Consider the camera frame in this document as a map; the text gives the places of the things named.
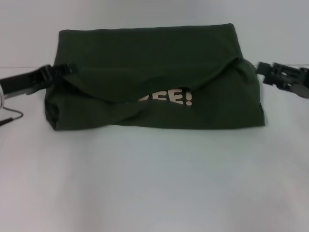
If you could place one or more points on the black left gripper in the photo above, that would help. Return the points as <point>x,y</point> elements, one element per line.
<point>19,83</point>

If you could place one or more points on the dark green t-shirt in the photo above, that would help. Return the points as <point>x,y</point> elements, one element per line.
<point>144,60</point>

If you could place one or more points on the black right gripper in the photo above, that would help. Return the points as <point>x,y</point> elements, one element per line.
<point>304,84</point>

